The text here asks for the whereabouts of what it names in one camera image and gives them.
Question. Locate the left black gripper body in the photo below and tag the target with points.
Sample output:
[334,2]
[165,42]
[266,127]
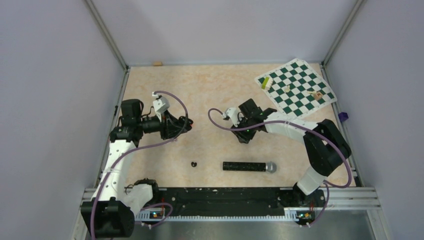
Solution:
[164,129]

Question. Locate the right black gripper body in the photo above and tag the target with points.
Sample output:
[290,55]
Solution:
[246,135]

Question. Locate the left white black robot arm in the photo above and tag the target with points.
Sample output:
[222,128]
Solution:
[111,212]

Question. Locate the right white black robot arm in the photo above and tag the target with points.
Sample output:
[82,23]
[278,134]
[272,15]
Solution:
[325,146]

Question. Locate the black microphone silver head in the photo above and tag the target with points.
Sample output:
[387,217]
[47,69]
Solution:
[269,167]

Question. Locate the green white block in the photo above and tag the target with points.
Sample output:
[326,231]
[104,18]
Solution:
[265,83]

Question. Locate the beige chess piece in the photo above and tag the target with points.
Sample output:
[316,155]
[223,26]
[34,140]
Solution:
[287,89]

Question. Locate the small wooden block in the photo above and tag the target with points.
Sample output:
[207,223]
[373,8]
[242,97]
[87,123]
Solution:
[157,63]

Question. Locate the green white chessboard mat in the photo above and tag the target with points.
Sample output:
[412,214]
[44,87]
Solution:
[304,82]

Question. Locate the wooden letter cube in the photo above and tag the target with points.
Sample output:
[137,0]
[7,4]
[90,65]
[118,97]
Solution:
[318,95]

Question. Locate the purple small object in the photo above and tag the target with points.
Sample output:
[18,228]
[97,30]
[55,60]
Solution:
[343,116]

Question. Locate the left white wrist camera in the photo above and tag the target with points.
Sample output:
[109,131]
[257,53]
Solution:
[160,105]

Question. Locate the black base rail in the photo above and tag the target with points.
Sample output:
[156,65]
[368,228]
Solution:
[235,201]

